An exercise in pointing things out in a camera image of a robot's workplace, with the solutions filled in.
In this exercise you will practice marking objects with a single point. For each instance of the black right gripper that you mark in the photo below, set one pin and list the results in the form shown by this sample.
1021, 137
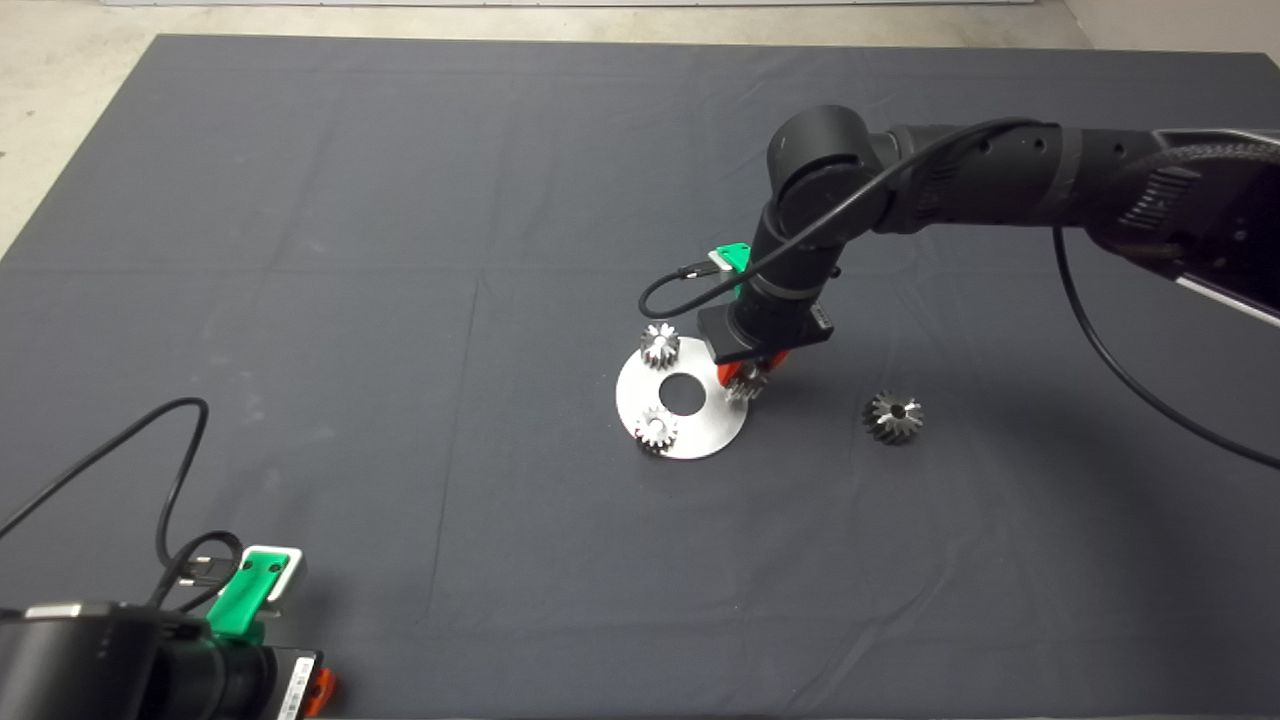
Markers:
765, 328

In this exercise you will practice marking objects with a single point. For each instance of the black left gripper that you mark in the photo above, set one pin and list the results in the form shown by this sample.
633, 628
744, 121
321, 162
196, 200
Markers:
260, 688

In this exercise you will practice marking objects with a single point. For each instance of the small dark steel gear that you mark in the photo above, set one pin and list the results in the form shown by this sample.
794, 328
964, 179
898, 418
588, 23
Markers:
748, 386

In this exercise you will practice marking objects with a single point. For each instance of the large steel gear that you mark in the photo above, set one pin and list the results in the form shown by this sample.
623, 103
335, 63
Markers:
893, 416

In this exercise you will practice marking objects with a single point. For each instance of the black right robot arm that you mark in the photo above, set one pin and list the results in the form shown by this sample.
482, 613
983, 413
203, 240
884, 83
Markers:
960, 180

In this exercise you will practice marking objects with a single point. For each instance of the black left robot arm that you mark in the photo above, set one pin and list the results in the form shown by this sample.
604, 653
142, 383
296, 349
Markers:
80, 665

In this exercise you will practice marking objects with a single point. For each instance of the small shiny steel gear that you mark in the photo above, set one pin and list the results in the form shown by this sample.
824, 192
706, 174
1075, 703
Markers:
660, 346
656, 430

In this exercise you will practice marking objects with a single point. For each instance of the round steel plate with hole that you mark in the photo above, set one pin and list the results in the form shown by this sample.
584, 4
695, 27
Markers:
700, 435

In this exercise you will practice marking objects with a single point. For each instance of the dark grey table cloth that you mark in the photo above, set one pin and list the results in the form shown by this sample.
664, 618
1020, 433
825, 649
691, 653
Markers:
400, 300

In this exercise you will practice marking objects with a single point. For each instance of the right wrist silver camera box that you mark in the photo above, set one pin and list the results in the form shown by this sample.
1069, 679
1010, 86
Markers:
717, 262

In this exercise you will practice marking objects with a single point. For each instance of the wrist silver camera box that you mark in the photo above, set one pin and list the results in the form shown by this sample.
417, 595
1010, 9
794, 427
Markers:
717, 262
292, 578

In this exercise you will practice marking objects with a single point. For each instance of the right wrist green camera mount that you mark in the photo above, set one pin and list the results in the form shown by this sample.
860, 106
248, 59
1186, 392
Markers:
735, 255

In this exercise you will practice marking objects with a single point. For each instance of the wrist green camera mount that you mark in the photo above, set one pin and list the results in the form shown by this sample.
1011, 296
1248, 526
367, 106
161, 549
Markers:
735, 255
240, 605

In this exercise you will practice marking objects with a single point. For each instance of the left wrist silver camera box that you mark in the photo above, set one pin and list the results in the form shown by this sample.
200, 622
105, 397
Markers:
292, 578

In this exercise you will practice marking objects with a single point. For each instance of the left wrist green camera mount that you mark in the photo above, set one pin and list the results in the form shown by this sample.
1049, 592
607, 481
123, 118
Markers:
240, 605

